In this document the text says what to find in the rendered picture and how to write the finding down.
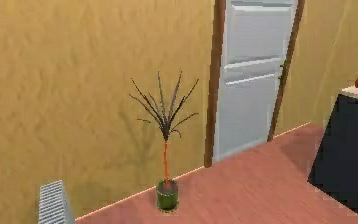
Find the white room door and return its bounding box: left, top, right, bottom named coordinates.
left=204, top=0, right=306, bottom=169

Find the house plant in green pot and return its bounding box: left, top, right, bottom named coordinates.
left=128, top=70, right=200, bottom=213

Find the grey ribbed bin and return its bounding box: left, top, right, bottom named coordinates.
left=37, top=180, right=76, bottom=224

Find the black cupboard with pale top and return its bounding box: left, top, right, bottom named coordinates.
left=307, top=85, right=358, bottom=222

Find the dark door handle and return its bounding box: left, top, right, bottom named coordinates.
left=277, top=59, right=288, bottom=86

